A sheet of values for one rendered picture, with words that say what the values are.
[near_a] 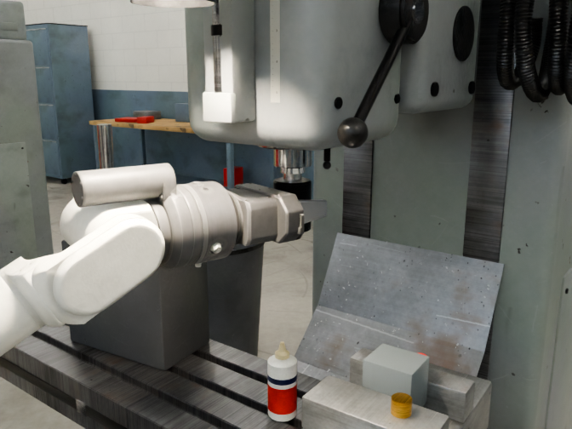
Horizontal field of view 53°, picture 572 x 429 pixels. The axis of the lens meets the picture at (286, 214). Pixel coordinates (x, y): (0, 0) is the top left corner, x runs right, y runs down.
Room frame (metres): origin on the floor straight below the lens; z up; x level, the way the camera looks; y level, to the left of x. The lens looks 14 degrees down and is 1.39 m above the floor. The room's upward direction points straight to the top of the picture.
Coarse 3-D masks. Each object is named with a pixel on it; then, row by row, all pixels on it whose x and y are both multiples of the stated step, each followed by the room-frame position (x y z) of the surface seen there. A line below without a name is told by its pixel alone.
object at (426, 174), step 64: (448, 128) 0.96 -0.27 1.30; (512, 128) 0.90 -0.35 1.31; (320, 192) 1.11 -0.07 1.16; (384, 192) 1.03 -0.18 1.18; (448, 192) 0.95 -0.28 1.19; (512, 192) 0.89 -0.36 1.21; (320, 256) 1.11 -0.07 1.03; (512, 256) 0.88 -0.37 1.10; (512, 320) 0.88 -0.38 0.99; (512, 384) 0.87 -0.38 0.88
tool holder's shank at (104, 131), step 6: (96, 126) 0.95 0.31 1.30; (102, 126) 0.95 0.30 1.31; (108, 126) 0.95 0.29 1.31; (102, 132) 0.95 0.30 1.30; (108, 132) 0.95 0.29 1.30; (102, 138) 0.95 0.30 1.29; (108, 138) 0.95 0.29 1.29; (102, 144) 0.95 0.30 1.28; (108, 144) 0.95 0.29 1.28; (102, 150) 0.95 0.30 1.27; (108, 150) 0.95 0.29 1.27; (102, 156) 0.95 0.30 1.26; (108, 156) 0.95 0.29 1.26; (102, 162) 0.95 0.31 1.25; (108, 162) 0.95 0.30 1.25; (102, 168) 0.95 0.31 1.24; (108, 168) 0.95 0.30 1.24
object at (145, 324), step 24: (144, 288) 0.84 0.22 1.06; (168, 288) 0.84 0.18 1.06; (192, 288) 0.89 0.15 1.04; (120, 312) 0.87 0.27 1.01; (144, 312) 0.84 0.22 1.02; (168, 312) 0.84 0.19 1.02; (192, 312) 0.89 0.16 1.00; (72, 336) 0.93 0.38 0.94; (96, 336) 0.90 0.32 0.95; (120, 336) 0.87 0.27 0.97; (144, 336) 0.85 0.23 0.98; (168, 336) 0.84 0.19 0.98; (192, 336) 0.89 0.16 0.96; (144, 360) 0.85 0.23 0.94; (168, 360) 0.83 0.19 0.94
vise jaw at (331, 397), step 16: (320, 384) 0.60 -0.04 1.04; (336, 384) 0.60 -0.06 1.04; (352, 384) 0.60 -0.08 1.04; (304, 400) 0.57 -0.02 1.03; (320, 400) 0.57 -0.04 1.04; (336, 400) 0.57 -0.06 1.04; (352, 400) 0.57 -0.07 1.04; (368, 400) 0.57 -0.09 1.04; (384, 400) 0.57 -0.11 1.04; (304, 416) 0.57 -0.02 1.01; (320, 416) 0.56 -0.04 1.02; (336, 416) 0.55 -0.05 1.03; (352, 416) 0.54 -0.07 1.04; (368, 416) 0.54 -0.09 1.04; (384, 416) 0.54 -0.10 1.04; (416, 416) 0.54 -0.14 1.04; (432, 416) 0.54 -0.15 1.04; (448, 416) 0.54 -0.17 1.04
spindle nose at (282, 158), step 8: (280, 152) 0.67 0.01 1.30; (288, 152) 0.67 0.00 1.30; (296, 152) 0.67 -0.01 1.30; (304, 152) 0.67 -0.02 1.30; (280, 160) 0.67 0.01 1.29; (288, 160) 0.67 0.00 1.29; (296, 160) 0.67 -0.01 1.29; (304, 160) 0.67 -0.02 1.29; (288, 168) 0.67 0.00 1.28; (296, 168) 0.67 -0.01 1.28
